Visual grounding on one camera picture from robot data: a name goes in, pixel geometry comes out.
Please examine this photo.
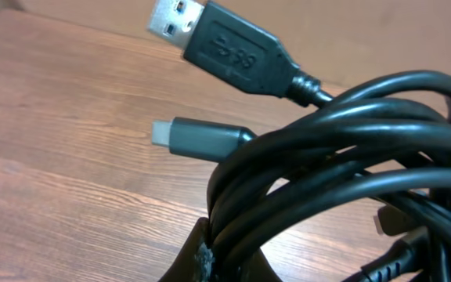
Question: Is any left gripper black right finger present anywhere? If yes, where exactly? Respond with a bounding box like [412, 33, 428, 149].
[233, 249, 282, 282]

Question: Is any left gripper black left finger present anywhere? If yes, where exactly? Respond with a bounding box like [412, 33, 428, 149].
[159, 217, 215, 282]

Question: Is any black USB-C cable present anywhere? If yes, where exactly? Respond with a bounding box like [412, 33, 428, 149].
[150, 116, 451, 282]

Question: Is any black USB-A cable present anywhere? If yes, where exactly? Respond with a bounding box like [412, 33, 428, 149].
[146, 0, 451, 282]

